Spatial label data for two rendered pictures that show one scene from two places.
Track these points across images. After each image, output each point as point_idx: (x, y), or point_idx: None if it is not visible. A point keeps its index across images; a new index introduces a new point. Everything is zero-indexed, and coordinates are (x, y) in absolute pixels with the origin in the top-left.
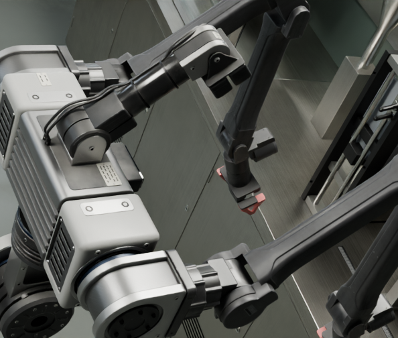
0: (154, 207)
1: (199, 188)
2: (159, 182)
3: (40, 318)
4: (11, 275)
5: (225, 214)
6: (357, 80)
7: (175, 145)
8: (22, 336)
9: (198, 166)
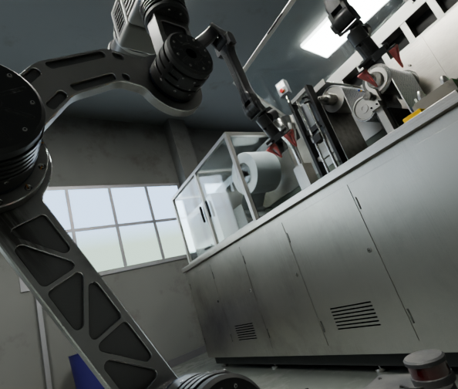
0: (289, 315)
1: (291, 254)
2: (279, 299)
3: (192, 57)
4: (156, 35)
5: (308, 231)
6: (304, 166)
7: (269, 268)
8: (186, 58)
9: (282, 248)
